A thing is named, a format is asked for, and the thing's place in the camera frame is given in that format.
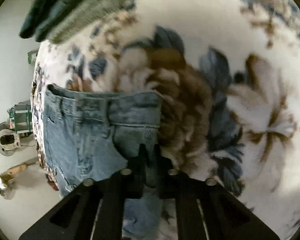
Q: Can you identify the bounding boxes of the grey green folded garment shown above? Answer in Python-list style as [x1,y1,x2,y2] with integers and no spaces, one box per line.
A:
[47,0,126,44]

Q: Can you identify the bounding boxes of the green storage rack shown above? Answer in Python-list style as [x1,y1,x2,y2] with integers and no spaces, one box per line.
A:
[7,100,33,137]

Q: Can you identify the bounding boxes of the floral bed blanket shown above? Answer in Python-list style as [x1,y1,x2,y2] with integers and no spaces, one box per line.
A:
[31,0,300,239]

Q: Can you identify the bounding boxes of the white green plastic container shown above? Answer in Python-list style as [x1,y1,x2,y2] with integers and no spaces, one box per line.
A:
[27,48,39,66]

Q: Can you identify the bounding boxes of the brown broom stick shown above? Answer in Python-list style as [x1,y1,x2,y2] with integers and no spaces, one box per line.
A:
[0,160,39,191]

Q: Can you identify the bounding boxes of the light blue denim shorts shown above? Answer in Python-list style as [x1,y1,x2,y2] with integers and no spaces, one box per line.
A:
[43,85,163,239]

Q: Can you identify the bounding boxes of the round grey basin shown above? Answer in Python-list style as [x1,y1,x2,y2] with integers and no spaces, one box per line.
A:
[0,122,21,157]

